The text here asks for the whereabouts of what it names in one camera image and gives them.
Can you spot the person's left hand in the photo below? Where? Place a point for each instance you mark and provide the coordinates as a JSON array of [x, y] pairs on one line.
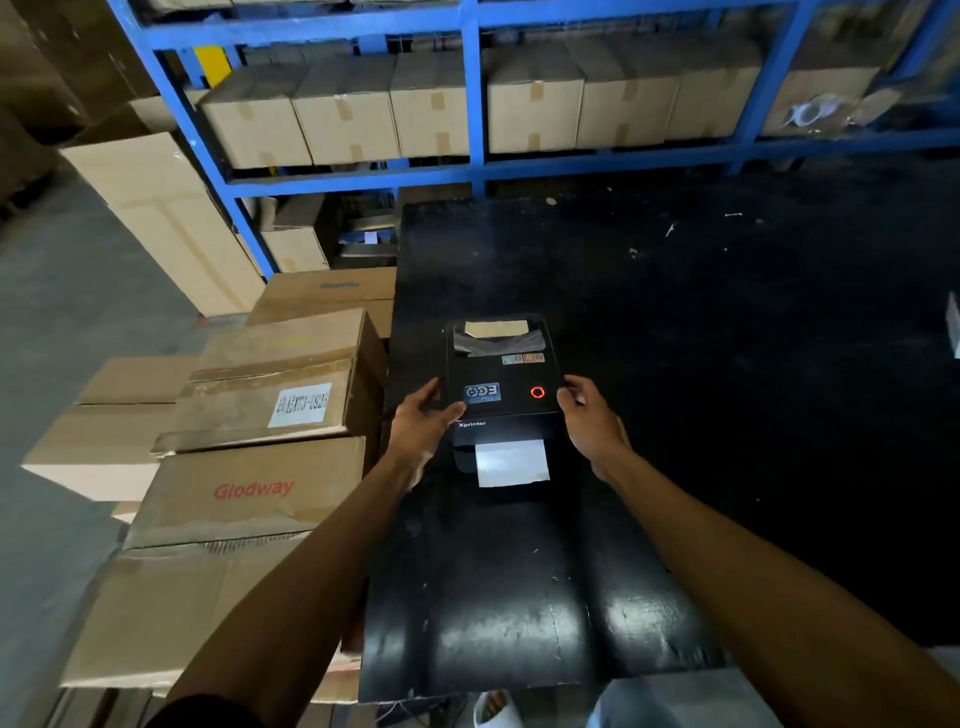
[[412, 439]]

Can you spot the white object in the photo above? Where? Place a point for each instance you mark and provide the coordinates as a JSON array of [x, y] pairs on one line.
[[954, 324]]

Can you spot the person's left thumb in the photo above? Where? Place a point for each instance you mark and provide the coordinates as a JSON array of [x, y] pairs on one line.
[[450, 415]]

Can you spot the large tall cardboard box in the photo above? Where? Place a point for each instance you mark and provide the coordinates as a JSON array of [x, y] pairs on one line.
[[172, 217]]

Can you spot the white paper label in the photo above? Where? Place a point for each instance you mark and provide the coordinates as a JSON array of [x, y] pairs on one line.
[[512, 463]]

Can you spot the cardboard box with red print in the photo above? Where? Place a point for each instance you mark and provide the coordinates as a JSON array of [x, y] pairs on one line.
[[247, 491]]

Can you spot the cardboard box with white label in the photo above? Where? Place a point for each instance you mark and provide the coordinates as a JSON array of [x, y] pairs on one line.
[[277, 382]]

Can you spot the blue metal shelving rack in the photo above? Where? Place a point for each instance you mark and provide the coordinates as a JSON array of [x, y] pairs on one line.
[[472, 82]]

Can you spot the large worn cardboard box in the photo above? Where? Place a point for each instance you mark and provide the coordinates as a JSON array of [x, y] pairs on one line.
[[165, 607]]

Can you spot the row of taped cardboard boxes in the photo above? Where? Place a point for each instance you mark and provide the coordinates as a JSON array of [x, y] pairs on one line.
[[532, 105]]

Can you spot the small open cardboard box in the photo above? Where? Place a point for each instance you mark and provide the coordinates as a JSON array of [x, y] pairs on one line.
[[294, 244]]

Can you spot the plain pale cardboard box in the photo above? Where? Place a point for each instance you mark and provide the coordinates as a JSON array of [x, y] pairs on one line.
[[105, 442]]

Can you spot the black shirt sleeve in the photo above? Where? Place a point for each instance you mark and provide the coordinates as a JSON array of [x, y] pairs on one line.
[[206, 714]]

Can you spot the person's right hand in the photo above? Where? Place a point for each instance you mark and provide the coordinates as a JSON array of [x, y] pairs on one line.
[[596, 435]]

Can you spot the clear plastic wrap bundle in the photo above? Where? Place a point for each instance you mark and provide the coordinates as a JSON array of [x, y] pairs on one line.
[[814, 112]]

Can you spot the black label printer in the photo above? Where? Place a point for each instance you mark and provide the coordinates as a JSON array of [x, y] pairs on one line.
[[502, 375]]

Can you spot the cardboard box with blue print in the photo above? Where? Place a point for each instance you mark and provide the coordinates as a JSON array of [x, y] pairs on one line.
[[330, 292]]

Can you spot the person's right thumb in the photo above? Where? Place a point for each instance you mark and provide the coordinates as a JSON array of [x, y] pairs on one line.
[[565, 405]]

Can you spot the stack of flat cartons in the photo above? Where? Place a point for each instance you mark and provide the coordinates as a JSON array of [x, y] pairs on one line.
[[367, 236]]

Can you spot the person's left forearm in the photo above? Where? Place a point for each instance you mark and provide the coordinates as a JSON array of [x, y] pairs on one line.
[[300, 600]]

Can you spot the person's right forearm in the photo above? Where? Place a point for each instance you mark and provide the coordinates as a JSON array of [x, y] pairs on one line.
[[750, 600]]

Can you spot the blue jeans leg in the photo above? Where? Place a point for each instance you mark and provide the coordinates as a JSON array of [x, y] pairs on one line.
[[630, 705]]

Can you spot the dark brown cardboard stack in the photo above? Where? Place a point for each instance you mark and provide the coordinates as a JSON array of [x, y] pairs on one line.
[[52, 60]]

